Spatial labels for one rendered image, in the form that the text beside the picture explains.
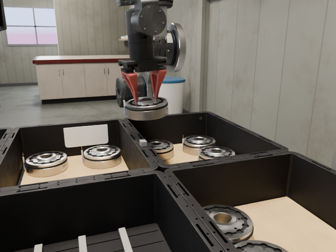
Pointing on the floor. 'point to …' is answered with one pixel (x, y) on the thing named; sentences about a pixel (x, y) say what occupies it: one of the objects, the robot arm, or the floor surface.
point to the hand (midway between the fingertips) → (145, 97)
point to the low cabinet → (77, 77)
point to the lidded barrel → (173, 93)
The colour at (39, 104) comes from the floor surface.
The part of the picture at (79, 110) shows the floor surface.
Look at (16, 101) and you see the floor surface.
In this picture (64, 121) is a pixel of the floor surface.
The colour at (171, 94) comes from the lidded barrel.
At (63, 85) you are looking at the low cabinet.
